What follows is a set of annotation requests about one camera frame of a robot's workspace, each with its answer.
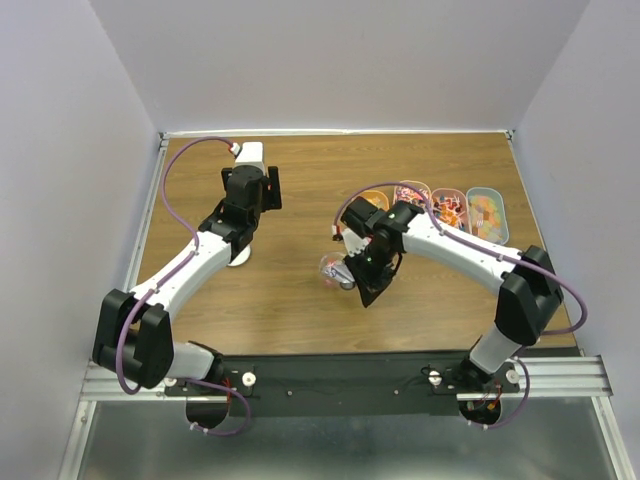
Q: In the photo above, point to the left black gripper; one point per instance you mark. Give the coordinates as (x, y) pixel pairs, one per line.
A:
(273, 196)

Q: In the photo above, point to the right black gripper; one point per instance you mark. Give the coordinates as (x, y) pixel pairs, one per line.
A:
(370, 286)

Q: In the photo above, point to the silver metal scoop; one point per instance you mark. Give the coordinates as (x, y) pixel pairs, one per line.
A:
(339, 275)

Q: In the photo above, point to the clear glass jar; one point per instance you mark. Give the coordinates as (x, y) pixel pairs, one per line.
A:
(334, 256)

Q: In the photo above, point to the orange tray star candies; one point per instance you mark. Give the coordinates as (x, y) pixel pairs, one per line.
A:
(376, 197)

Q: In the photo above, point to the beige tray swirl lollipops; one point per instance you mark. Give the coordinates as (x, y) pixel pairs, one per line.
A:
(414, 192)

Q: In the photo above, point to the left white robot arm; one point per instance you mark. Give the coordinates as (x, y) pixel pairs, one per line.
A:
(134, 336)

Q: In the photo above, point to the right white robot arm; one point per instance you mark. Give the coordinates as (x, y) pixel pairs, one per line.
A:
(527, 289)

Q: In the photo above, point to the blue tray popsicle candies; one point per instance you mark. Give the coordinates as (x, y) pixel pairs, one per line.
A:
(487, 215)

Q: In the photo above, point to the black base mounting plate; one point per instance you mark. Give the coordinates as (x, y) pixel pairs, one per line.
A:
(359, 384)

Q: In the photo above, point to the pink tray round lollipops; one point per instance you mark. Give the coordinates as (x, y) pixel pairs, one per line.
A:
(450, 207)

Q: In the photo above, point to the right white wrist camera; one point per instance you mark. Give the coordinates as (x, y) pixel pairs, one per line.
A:
(354, 244)

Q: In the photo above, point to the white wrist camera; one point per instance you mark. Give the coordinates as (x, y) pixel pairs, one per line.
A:
(249, 154)
(354, 244)

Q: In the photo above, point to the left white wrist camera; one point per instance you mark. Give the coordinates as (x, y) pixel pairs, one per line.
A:
(249, 154)

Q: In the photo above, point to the aluminium frame rail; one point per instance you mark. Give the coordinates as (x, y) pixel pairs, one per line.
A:
(550, 377)

